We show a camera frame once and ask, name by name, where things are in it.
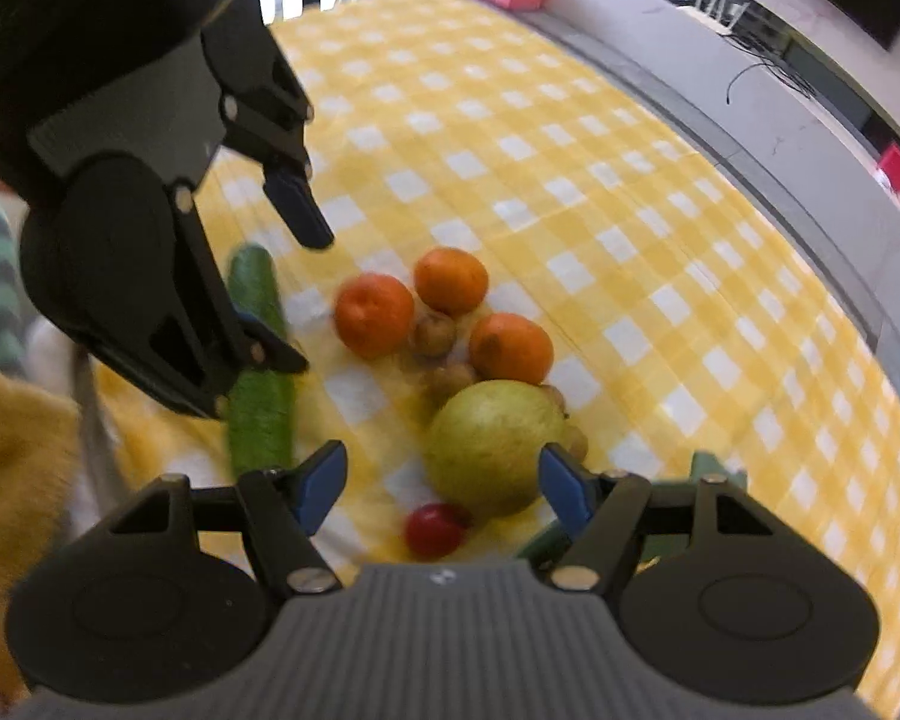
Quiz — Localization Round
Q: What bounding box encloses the black cable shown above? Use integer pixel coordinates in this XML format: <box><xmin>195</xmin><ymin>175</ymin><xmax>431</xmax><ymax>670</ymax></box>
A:
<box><xmin>723</xmin><ymin>58</ymin><xmax>812</xmax><ymax>107</ymax></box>

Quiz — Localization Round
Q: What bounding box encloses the red cherry tomato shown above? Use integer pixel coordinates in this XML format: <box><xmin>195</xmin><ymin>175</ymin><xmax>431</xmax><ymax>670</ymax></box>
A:
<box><xmin>404</xmin><ymin>504</ymin><xmax>473</xmax><ymax>561</ymax></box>

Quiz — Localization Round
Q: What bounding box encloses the green fruit bowl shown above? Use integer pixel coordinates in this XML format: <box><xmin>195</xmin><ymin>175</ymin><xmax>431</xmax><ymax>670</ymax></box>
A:
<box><xmin>517</xmin><ymin>450</ymin><xmax>748</xmax><ymax>572</ymax></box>

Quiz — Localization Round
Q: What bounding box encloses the orange tangerine top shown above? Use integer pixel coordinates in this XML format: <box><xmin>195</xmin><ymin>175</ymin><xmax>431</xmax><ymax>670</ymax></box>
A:
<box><xmin>413</xmin><ymin>247</ymin><xmax>489</xmax><ymax>317</ymax></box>

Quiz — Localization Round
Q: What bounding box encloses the brown longan fruit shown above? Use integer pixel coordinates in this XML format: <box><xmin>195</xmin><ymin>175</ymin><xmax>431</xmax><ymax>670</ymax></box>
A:
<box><xmin>413</xmin><ymin>312</ymin><xmax>457</xmax><ymax>359</ymax></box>
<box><xmin>422</xmin><ymin>362</ymin><xmax>479</xmax><ymax>410</ymax></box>

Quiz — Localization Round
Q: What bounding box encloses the red box on shelf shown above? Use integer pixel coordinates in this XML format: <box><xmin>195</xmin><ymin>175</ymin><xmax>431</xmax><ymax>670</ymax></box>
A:
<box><xmin>875</xmin><ymin>142</ymin><xmax>900</xmax><ymax>193</ymax></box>

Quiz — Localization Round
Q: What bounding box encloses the orange tangerine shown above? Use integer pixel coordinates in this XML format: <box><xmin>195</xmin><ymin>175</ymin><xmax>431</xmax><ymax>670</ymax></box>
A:
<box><xmin>333</xmin><ymin>273</ymin><xmax>416</xmax><ymax>359</ymax></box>
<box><xmin>413</xmin><ymin>247</ymin><xmax>489</xmax><ymax>317</ymax></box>
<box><xmin>468</xmin><ymin>312</ymin><xmax>554</xmax><ymax>385</ymax></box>

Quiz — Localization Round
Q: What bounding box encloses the green cucumber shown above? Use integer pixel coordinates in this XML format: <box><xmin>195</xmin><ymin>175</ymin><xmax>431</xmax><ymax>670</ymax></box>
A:
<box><xmin>226</xmin><ymin>244</ymin><xmax>294</xmax><ymax>476</ymax></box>

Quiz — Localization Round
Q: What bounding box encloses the white wifi router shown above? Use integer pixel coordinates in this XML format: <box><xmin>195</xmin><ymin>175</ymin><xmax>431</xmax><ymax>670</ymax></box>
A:
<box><xmin>679</xmin><ymin>0</ymin><xmax>751</xmax><ymax>36</ymax></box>

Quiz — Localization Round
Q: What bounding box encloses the green yellow pear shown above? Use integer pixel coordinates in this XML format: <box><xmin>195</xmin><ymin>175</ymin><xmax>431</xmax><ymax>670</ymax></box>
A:
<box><xmin>422</xmin><ymin>380</ymin><xmax>569</xmax><ymax>518</ymax></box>

